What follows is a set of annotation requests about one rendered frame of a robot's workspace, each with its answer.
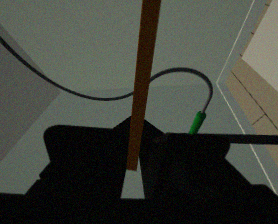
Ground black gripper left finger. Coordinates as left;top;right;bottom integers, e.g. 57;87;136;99
44;116;131;198

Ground orange handle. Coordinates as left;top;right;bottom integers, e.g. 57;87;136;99
126;0;161;171

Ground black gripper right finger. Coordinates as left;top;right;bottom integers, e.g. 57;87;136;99
139;119;231;199

